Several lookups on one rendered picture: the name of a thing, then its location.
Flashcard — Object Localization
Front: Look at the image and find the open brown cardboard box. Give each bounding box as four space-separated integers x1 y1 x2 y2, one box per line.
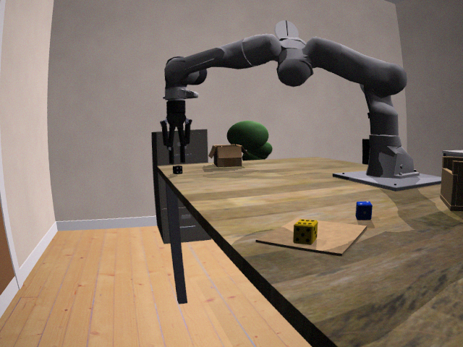
209 145 250 167

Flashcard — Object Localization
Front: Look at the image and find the brown wooden open-top crate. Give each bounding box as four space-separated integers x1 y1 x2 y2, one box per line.
440 156 463 211

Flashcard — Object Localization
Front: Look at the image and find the tan flat mat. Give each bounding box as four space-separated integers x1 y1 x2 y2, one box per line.
255 218 367 256

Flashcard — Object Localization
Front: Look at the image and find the yellow die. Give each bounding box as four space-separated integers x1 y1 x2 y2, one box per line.
293 219 318 245

